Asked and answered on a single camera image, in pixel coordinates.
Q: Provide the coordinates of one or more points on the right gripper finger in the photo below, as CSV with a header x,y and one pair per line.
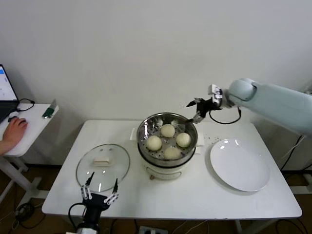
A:
x,y
198,118
196,100

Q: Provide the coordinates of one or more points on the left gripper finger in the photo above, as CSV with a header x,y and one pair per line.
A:
x,y
115,193
86,191

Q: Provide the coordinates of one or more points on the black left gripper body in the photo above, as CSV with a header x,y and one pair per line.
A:
x,y
95,201

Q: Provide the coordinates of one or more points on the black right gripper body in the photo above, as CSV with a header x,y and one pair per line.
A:
x,y
207,105

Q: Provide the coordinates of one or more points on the white steamed baozi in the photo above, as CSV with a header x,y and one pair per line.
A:
x,y
171,153
154,142
183,139
168,130

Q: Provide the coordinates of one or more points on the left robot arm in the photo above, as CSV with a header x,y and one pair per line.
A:
x,y
87,228

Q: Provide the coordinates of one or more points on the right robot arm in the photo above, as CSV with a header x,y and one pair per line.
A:
x,y
275,102

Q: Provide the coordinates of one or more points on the person's forearm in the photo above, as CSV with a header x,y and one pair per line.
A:
x,y
3,148

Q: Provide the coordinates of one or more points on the perforated steel steamer basket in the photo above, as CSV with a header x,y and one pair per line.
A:
x,y
190,151

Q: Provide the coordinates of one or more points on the person's bare hand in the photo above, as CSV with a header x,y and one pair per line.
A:
x,y
13,131

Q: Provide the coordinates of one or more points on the grey floor power strip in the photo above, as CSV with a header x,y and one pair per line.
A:
x,y
151,230

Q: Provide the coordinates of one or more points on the white electric cooker pot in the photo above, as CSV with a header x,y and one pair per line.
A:
x,y
165,173

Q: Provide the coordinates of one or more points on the white round plate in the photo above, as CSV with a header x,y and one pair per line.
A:
x,y
239,165

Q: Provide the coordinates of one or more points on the white side table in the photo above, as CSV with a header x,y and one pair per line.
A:
x,y
34,126

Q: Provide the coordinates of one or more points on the black laptop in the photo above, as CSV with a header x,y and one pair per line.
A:
x,y
6,107

